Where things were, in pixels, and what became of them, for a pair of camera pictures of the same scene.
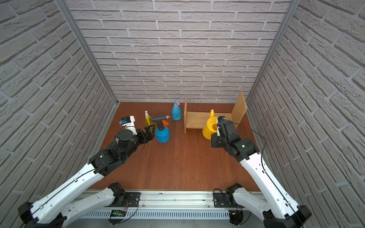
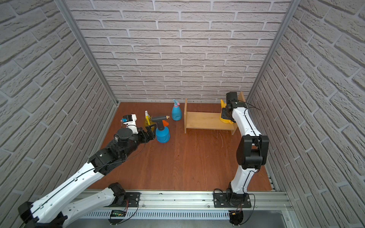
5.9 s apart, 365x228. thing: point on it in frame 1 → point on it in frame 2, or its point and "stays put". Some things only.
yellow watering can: [210, 128] → [224, 105]
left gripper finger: [150, 133] stays put
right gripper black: [212, 137] → [222, 117]
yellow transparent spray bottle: [148, 121] stays put
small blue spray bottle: [176, 113] stays put
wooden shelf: [196, 119] stays put
